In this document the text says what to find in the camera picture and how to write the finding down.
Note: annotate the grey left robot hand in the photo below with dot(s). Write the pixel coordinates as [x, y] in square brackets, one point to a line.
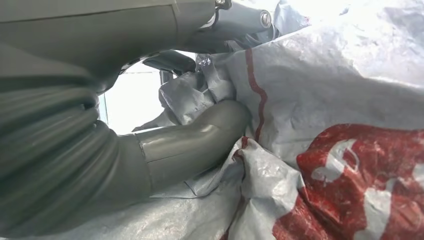
[99, 36]

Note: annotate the grey poly mailer red print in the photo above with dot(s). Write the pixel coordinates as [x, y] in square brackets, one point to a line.
[331, 99]

